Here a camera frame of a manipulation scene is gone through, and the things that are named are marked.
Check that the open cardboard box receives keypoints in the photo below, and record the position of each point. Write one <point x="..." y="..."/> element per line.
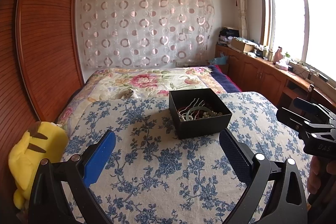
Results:
<point x="241" y="45"/>

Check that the blue floral bedsheet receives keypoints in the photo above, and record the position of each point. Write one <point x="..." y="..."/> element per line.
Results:
<point x="157" y="161"/>

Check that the yellow plush toy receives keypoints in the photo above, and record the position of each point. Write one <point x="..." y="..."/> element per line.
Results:
<point x="34" y="155"/>

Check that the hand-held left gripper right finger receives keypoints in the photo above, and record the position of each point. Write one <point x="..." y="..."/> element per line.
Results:
<point x="233" y="158"/>

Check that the dark blue blanket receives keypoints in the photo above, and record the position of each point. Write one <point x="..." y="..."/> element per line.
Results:
<point x="225" y="79"/>

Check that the circle-patterned wall curtain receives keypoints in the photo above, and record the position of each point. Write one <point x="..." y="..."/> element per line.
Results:
<point x="144" y="27"/>

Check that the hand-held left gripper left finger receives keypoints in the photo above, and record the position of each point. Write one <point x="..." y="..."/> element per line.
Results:
<point x="99" y="158"/>

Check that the green jade bangle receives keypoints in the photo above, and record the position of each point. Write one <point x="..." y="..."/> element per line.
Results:
<point x="195" y="111"/>

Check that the silver ornate hair comb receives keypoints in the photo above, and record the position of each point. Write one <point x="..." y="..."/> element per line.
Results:
<point x="194" y="106"/>

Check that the cream patterned window curtain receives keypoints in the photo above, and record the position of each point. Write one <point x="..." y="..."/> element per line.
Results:
<point x="240" y="1"/>

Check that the pink figurine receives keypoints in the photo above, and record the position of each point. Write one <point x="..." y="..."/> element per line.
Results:
<point x="278" y="55"/>

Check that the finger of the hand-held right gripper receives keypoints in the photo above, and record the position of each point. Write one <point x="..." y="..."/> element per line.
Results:
<point x="294" y="120"/>
<point x="305" y="105"/>

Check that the wooden-framed window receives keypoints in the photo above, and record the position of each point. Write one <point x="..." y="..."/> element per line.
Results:
<point x="302" y="19"/>

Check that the pink floral quilt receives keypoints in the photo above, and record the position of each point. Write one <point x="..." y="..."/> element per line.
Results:
<point x="147" y="81"/>

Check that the pile of dark clutter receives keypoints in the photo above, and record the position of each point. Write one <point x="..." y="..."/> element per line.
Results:
<point x="228" y="35"/>

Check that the teal plastic bag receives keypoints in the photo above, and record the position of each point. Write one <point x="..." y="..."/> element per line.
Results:
<point x="220" y="60"/>

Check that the black square jewelry box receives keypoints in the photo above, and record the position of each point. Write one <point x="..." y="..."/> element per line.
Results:
<point x="199" y="127"/>

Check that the white power strip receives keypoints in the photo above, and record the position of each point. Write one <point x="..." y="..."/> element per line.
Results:
<point x="304" y="70"/>

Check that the long wooden cabinet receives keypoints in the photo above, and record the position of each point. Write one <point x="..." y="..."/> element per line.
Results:
<point x="257" y="74"/>

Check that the pink tissue pack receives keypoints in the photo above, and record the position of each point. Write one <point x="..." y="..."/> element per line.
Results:
<point x="282" y="65"/>

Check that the person's right hand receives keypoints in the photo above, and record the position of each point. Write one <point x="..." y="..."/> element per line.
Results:
<point x="319" y="174"/>

